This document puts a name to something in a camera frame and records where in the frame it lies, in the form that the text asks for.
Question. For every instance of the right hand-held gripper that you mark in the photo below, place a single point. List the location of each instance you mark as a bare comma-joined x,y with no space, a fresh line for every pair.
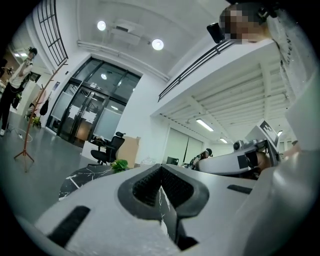
267,135

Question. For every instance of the black balcony railing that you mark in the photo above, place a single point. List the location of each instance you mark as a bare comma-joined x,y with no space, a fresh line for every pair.
53,37

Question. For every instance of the black mezzanine railing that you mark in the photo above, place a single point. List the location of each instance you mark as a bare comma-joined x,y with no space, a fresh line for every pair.
195,65

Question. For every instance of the hanging clothes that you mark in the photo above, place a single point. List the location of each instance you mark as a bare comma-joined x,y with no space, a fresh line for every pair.
43,107

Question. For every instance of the white ceiling unit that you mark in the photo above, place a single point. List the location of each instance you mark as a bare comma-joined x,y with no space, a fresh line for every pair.
127,30

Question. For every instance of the green leafy plant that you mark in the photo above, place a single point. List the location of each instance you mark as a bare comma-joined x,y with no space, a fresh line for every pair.
120,165

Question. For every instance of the brown cardboard sheet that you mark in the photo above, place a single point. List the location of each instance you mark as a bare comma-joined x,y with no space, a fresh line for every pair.
131,150

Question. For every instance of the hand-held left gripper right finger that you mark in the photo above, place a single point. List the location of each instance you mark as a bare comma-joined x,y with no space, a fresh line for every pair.
217,200

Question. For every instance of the person's right hand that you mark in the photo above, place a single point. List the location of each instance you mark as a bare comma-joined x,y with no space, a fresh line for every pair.
262,162

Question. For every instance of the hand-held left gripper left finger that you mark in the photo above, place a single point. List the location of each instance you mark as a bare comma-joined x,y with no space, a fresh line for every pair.
105,215

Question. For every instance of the small white power strip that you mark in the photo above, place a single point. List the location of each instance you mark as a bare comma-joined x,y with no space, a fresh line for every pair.
20,136

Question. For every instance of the round ceiling light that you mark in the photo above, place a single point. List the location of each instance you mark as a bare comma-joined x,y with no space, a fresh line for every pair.
157,44
101,25

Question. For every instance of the black framed glass door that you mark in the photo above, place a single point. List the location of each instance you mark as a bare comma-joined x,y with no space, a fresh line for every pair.
92,105

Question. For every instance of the black marble round table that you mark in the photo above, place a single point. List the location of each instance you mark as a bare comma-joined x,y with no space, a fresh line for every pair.
82,177

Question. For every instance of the person's face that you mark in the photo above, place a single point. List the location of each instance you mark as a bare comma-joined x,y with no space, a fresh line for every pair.
240,22

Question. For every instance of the black office chair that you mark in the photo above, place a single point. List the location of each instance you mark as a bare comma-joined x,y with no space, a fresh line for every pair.
110,150

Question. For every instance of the black head camera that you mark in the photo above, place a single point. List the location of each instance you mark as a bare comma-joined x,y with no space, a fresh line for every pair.
216,32

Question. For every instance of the short ceiling tube light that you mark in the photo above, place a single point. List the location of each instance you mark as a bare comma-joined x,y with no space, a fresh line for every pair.
223,140

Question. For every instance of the wooden coat rack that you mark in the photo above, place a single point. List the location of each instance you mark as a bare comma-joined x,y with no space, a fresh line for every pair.
32,117

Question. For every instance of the person's white shirt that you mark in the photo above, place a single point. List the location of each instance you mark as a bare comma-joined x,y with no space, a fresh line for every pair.
300,75

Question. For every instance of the long ceiling tube light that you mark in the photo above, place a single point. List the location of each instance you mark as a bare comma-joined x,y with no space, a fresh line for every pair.
204,124

